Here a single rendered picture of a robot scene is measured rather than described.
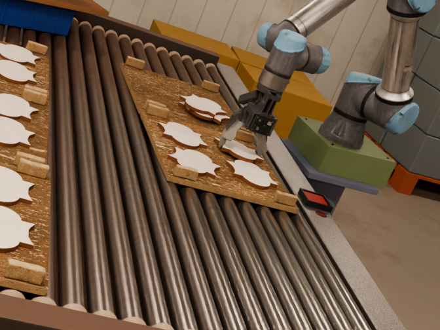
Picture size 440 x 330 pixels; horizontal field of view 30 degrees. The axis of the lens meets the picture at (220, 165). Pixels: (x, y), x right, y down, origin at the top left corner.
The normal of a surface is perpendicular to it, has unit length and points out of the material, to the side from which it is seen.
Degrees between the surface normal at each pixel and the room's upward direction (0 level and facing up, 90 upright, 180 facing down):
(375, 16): 90
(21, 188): 0
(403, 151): 90
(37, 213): 0
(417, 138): 90
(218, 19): 90
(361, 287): 0
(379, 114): 116
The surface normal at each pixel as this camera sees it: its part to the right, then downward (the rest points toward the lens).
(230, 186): 0.36, -0.87
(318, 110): 0.21, 0.42
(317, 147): -0.88, -0.22
